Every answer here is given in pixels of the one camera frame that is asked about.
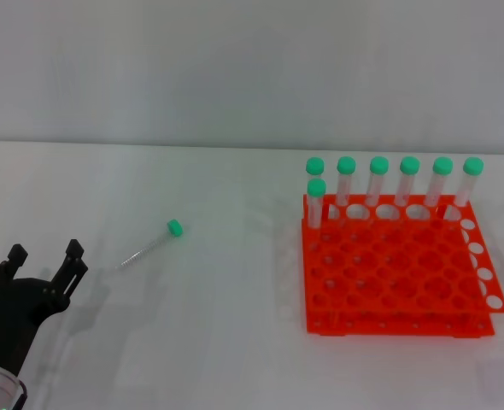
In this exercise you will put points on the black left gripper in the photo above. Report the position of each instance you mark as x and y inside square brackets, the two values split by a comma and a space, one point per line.
[21, 307]

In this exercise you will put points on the clear test tube green cap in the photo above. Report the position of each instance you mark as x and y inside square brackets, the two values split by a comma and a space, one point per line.
[442, 165]
[175, 227]
[473, 165]
[346, 165]
[409, 165]
[379, 165]
[317, 188]
[315, 165]

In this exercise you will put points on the orange test tube rack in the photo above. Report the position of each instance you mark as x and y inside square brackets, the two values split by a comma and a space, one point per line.
[388, 265]

